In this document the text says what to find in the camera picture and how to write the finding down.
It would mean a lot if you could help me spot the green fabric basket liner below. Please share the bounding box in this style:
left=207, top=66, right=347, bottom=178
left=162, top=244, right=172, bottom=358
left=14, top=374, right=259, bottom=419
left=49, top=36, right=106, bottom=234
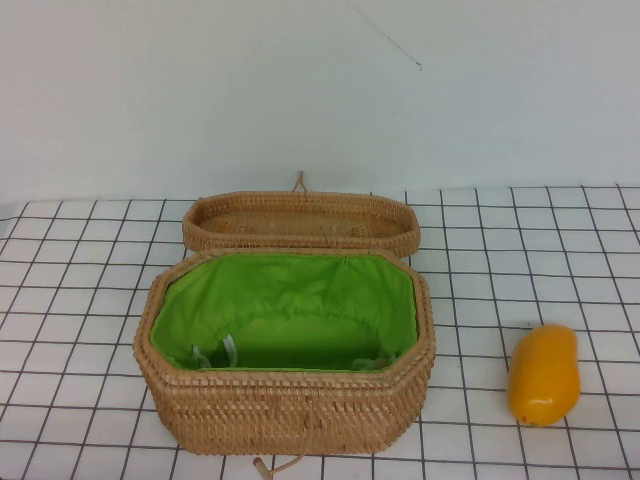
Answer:
left=151, top=253, right=419, bottom=374

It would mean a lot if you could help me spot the yellow orange mango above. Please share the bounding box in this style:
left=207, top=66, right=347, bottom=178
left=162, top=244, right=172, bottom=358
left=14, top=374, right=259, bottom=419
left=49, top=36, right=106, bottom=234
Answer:
left=506, top=323, right=582, bottom=429

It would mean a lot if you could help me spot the woven rattan basket body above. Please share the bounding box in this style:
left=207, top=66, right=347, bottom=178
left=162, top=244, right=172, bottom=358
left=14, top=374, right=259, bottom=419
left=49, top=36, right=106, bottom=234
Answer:
left=132, top=248, right=437, bottom=457

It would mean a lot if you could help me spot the woven rattan basket lid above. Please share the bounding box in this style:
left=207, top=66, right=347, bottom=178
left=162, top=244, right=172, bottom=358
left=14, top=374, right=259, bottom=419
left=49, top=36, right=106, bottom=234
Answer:
left=181, top=189, right=421, bottom=262

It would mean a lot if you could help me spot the white liner drawstring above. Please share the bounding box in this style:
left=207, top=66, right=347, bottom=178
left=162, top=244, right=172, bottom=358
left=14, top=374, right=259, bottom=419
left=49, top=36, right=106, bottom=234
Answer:
left=191, top=333, right=239, bottom=370

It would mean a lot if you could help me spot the wooden toggle peg with cord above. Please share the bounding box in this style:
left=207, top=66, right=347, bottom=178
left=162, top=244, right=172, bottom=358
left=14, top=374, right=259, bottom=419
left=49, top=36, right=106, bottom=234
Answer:
left=252, top=399, right=316, bottom=480

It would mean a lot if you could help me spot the white black grid tablecloth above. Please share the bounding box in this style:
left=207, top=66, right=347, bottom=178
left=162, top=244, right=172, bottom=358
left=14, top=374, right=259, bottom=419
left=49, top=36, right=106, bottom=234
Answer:
left=0, top=184, right=640, bottom=480

